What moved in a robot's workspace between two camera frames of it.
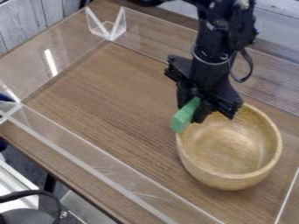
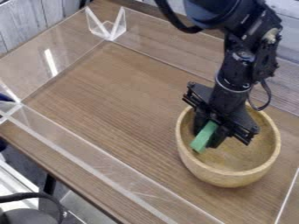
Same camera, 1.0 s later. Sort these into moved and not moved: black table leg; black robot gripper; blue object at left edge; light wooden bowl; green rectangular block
Moved: black robot gripper; green rectangular block
Not moved: light wooden bowl; blue object at left edge; black table leg
